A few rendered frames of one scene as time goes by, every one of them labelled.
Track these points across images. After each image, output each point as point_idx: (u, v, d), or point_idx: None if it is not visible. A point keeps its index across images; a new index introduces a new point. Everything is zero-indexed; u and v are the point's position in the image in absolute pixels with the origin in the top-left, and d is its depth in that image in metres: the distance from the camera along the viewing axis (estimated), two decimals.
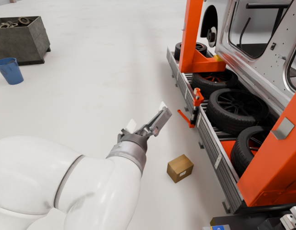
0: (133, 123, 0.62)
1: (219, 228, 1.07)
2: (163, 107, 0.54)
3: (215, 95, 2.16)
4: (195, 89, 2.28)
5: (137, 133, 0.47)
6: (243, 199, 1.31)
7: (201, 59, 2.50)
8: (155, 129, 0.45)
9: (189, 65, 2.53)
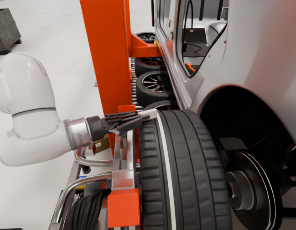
0: (152, 113, 0.61)
1: (82, 177, 1.20)
2: None
3: (144, 76, 2.29)
4: None
5: None
6: None
7: (139, 44, 2.63)
8: None
9: (129, 50, 2.66)
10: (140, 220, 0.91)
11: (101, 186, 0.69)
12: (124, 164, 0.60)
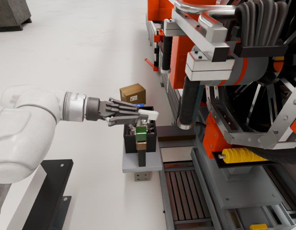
0: (152, 115, 0.61)
1: (139, 105, 1.02)
2: (145, 115, 0.58)
3: None
4: (158, 29, 2.23)
5: (106, 110, 0.54)
6: (179, 98, 1.26)
7: (168, 4, 2.45)
8: (112, 122, 0.52)
9: (156, 11, 2.48)
10: None
11: None
12: None
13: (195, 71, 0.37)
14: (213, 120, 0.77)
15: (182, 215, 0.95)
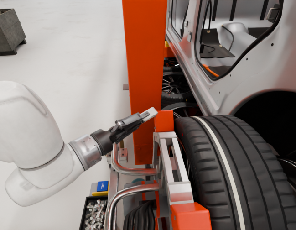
0: (151, 112, 0.61)
1: (104, 182, 1.16)
2: None
3: None
4: None
5: (116, 141, 0.54)
6: None
7: None
8: None
9: None
10: None
11: (142, 196, 0.66)
12: None
13: None
14: None
15: None
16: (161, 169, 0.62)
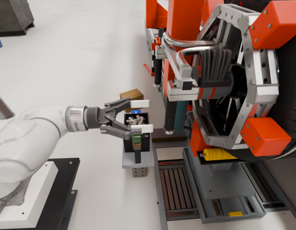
0: (147, 128, 0.55)
1: (137, 111, 1.18)
2: (137, 104, 0.66)
3: None
4: (155, 38, 2.39)
5: None
6: None
7: (165, 13, 2.61)
8: (107, 106, 0.65)
9: (154, 19, 2.64)
10: None
11: (198, 70, 0.67)
12: (236, 30, 0.59)
13: (172, 95, 0.53)
14: (197, 125, 0.93)
15: (173, 205, 1.11)
16: (220, 37, 0.64)
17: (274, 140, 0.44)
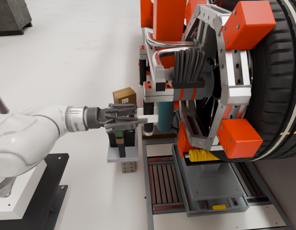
0: (153, 117, 0.59)
1: None
2: (143, 111, 0.63)
3: None
4: None
5: None
6: None
7: None
8: (112, 106, 0.64)
9: (148, 19, 2.67)
10: None
11: None
12: (214, 31, 0.58)
13: (147, 96, 0.52)
14: (183, 126, 0.93)
15: (159, 199, 1.14)
16: (200, 38, 0.63)
17: (245, 142, 0.44)
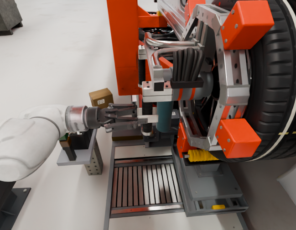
0: (153, 117, 0.59)
1: None
2: None
3: None
4: None
5: None
6: (131, 102, 1.43)
7: (142, 13, 2.63)
8: (112, 106, 0.64)
9: None
10: None
11: None
12: (213, 31, 0.58)
13: (145, 96, 0.52)
14: (182, 126, 0.93)
15: (120, 202, 1.12)
16: (199, 38, 0.63)
17: (244, 142, 0.44)
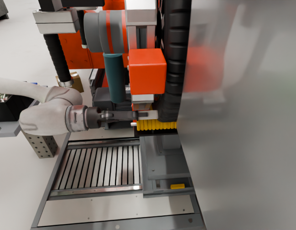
0: (153, 114, 0.60)
1: (31, 83, 1.08)
2: (144, 117, 0.61)
3: None
4: None
5: (108, 122, 0.61)
6: (89, 81, 1.32)
7: None
8: None
9: (110, 4, 2.54)
10: None
11: (105, 13, 0.56)
12: None
13: (39, 23, 0.42)
14: None
15: (63, 185, 1.01)
16: None
17: (142, 66, 0.33)
